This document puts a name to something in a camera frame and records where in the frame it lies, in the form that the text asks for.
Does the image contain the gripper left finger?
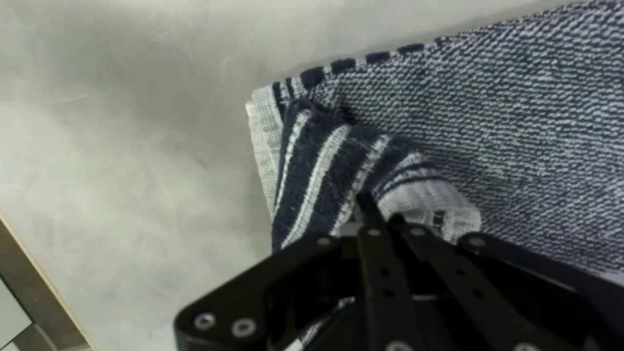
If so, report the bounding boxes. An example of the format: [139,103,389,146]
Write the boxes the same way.
[174,193,426,351]

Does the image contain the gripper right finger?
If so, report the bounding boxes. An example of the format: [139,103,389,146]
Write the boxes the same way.
[388,214,624,351]

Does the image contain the grey striped towel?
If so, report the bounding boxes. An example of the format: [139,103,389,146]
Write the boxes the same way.
[245,0,624,351]

